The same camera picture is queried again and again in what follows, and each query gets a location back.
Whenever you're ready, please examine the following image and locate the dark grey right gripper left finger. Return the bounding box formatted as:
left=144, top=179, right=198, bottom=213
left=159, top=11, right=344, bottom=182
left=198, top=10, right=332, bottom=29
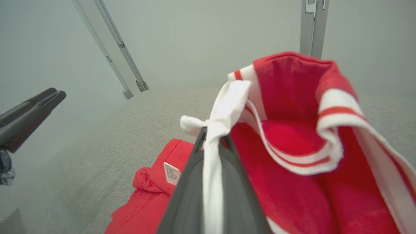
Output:
left=156, top=127, right=208, bottom=234

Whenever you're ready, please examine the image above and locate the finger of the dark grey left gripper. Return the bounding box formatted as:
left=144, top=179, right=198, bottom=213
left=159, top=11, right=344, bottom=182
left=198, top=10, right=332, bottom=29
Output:
left=0, top=88, right=58, bottom=128
left=0, top=90, right=67, bottom=154

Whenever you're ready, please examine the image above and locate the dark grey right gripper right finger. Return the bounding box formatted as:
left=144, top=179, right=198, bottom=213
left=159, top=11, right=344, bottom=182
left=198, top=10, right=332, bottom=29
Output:
left=214, top=133, right=272, bottom=234

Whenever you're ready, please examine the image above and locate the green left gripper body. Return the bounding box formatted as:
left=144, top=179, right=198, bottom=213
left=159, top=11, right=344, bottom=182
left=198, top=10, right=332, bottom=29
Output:
left=0, top=150, right=16, bottom=186

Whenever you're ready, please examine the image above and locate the red white lettered jersey shirt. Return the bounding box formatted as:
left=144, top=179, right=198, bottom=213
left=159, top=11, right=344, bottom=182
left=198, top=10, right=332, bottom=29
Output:
left=105, top=51, right=416, bottom=234

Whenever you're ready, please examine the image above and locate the grey left frame bracket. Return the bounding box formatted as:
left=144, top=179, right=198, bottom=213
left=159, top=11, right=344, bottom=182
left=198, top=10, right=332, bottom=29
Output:
left=71, top=0, right=150, bottom=100

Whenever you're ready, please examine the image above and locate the grey notched metal partition post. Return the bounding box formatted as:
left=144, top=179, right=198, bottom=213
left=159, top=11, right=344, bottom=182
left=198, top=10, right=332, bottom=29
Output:
left=299, top=0, right=330, bottom=59

